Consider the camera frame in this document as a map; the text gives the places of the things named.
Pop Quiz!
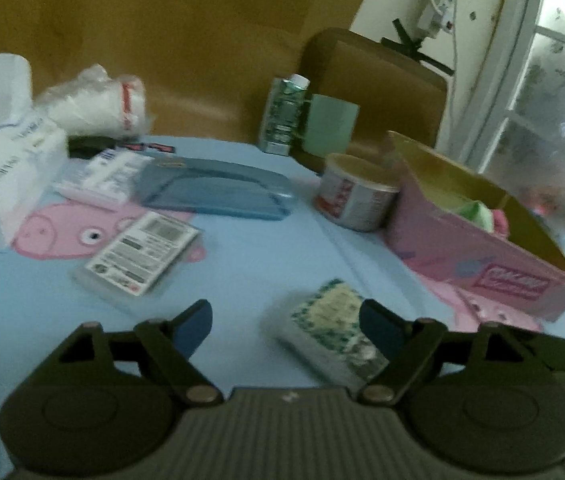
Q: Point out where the brown chair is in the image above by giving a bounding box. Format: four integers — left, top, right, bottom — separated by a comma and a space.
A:
295, 27, 449, 172

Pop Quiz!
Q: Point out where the green patterned tissue pack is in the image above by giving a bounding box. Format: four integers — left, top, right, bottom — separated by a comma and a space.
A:
267, 279, 389, 386

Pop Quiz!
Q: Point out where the blue plastic lid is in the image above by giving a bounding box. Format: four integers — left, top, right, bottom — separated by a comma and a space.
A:
135, 156, 296, 221

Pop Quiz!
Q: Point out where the round tin can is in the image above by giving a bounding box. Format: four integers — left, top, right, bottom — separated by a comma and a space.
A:
315, 153, 401, 232

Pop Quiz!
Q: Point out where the white paper box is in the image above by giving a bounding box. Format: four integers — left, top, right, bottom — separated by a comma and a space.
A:
0, 54, 34, 136

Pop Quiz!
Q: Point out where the white plastic bag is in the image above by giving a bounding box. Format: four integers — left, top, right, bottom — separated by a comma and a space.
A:
36, 64, 156, 139

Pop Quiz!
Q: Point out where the white power strip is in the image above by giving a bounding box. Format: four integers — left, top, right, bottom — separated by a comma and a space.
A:
414, 0, 464, 41

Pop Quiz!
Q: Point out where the white blue packet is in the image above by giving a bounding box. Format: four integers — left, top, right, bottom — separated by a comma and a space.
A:
55, 149, 156, 209

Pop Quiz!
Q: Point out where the pink cardboard box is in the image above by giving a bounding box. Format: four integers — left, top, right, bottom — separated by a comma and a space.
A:
385, 131, 565, 322

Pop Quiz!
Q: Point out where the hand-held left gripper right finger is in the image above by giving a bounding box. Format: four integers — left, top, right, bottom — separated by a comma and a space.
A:
357, 299, 565, 404

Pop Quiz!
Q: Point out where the white soft tissue pack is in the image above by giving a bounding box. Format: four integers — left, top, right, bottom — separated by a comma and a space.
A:
0, 119, 70, 253

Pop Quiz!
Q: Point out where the light green card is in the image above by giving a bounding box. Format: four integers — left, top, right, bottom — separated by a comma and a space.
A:
455, 200, 496, 234

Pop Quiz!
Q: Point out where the clear barcode card packet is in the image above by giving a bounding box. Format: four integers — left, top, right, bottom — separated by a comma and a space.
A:
72, 211, 201, 306

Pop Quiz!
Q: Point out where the blue printed tablecloth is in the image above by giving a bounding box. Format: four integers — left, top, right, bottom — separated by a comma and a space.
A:
0, 132, 565, 411

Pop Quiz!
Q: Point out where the pink soft item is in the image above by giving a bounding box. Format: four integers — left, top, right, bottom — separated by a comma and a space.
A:
493, 208, 511, 239

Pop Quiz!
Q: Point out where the white window frame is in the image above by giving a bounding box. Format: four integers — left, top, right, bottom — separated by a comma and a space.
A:
463, 0, 565, 183

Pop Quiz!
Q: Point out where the brown wooden board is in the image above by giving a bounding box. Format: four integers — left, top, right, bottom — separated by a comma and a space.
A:
0, 0, 379, 145

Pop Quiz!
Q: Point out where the white cable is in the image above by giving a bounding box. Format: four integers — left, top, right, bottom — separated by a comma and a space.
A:
429, 0, 460, 77

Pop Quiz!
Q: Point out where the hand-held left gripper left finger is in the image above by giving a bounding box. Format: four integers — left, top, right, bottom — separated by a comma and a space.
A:
56, 299, 224, 406

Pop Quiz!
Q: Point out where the green drink carton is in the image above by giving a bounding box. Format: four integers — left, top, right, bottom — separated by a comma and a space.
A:
257, 74, 311, 157

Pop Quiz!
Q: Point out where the pale green cup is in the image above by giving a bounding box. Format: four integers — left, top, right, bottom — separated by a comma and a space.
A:
305, 94, 361, 159

